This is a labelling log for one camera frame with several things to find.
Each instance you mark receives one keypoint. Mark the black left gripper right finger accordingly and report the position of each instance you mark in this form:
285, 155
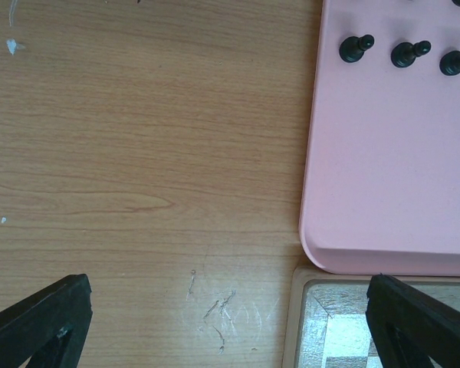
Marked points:
410, 328

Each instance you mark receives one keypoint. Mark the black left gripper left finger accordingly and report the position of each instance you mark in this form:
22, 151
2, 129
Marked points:
48, 328

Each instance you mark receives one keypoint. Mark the wooden chess board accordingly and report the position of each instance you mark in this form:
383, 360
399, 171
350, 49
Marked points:
326, 321

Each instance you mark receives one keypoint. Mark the pink plastic tray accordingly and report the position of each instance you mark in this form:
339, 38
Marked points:
382, 176

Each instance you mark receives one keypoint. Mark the black pawn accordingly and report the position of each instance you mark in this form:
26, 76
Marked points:
353, 48
449, 64
405, 53

